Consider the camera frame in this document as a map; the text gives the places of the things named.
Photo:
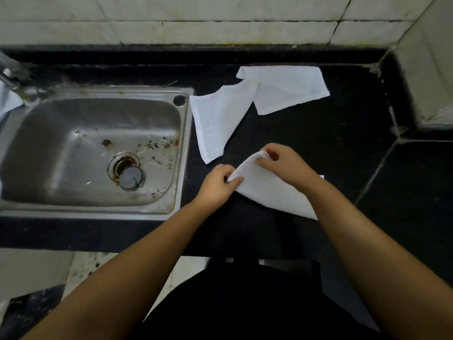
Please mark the person's right forearm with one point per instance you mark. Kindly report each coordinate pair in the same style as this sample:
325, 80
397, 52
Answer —
371, 265

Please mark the person's right hand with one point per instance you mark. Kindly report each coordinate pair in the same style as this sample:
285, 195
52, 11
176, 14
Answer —
290, 166

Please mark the round metal drain stopper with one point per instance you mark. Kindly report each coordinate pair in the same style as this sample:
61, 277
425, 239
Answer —
131, 178

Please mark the white square cloth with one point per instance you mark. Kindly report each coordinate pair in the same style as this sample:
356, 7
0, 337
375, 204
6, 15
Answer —
288, 88

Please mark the stainless steel sink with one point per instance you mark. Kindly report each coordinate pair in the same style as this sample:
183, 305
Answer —
70, 138

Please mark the person's right thumb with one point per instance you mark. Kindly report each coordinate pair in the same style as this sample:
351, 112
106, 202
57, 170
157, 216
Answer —
263, 160

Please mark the white long cloth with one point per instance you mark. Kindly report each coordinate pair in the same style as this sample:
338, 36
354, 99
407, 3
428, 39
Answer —
219, 116

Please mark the white crumpled cloth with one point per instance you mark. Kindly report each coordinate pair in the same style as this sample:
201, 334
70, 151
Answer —
7, 102

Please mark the person's black garment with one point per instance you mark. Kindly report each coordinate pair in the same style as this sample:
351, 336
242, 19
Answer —
247, 304

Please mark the person's left hand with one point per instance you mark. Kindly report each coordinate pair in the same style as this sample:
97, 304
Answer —
212, 189

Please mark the person's left forearm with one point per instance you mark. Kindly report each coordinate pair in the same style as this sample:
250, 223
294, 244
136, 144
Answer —
134, 272

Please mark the person's left thumb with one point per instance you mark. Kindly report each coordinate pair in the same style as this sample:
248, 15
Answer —
236, 182

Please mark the metal faucet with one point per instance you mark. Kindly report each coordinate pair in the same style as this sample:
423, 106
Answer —
14, 76

